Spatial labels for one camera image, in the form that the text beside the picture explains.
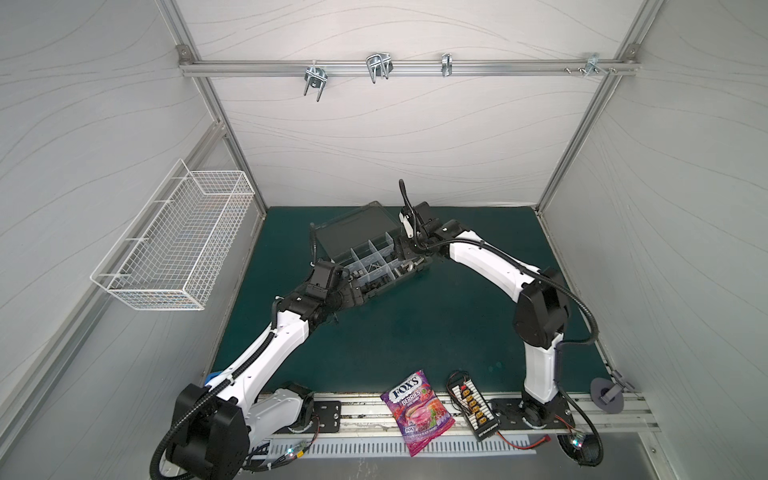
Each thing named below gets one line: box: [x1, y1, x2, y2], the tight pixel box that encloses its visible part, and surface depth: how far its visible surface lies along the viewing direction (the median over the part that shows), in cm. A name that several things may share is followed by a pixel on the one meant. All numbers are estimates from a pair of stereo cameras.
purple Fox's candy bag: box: [380, 369, 456, 458], surface depth 74 cm
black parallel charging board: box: [450, 378, 501, 441], surface depth 75 cm
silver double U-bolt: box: [366, 52, 393, 85], surface depth 77 cm
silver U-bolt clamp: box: [304, 66, 328, 102], surface depth 79 cm
